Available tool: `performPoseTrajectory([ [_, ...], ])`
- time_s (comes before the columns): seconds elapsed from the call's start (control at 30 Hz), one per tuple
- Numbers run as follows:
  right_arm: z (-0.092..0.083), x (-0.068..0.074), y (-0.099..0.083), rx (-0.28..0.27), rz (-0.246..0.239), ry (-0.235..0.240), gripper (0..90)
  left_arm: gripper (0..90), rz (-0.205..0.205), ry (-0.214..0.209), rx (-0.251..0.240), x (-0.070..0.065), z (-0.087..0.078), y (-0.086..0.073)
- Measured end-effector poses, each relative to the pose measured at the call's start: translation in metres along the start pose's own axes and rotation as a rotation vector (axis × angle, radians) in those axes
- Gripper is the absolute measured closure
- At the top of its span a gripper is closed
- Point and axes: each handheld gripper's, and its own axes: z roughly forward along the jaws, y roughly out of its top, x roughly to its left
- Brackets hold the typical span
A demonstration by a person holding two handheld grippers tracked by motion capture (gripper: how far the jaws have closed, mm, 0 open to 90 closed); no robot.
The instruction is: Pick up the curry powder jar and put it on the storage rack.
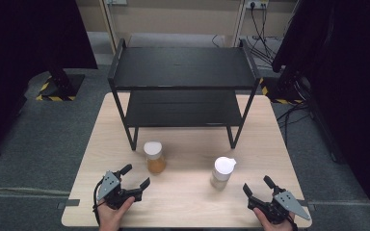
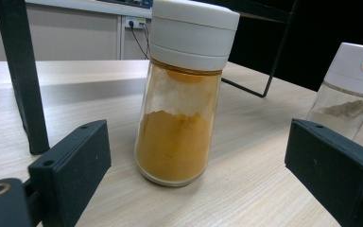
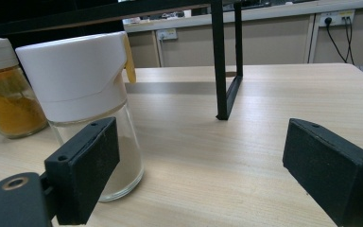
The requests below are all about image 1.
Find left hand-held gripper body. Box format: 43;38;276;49
96;170;144;210

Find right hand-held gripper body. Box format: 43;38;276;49
247;191;311;224

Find glass jar with orange contents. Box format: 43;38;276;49
143;141;168;175

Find clear jar with white flip lid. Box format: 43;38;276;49
209;156;238;191

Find black two-tier metal shelf rack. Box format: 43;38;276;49
107;38;262;152

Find person's right hand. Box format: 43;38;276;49
253;207;295;231

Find person's left hand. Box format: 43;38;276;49
97;195;136;231

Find black stand base with striped tape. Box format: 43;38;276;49
36;72;87;102
259;76;305;105

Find dark curtain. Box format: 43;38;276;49
0;0;99;163

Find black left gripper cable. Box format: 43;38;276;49
92;178;105;226

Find black floor cables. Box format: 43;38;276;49
275;101;314;147

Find black metal frame stand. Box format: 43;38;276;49
271;0;370;225

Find white frame post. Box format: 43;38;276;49
98;0;119;55
231;0;249;48

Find black cables from outlet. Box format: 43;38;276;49
248;5;284;65

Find thin black floor cable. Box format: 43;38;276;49
211;34;226;48

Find white wall outlet with plugs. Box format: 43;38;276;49
245;0;270;10

